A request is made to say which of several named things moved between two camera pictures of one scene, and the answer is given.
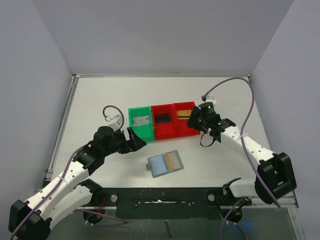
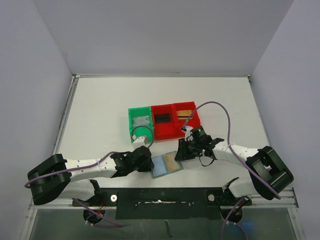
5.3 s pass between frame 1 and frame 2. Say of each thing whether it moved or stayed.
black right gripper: moved
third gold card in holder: stayed
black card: stayed
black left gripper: moved
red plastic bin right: stayed
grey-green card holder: stayed
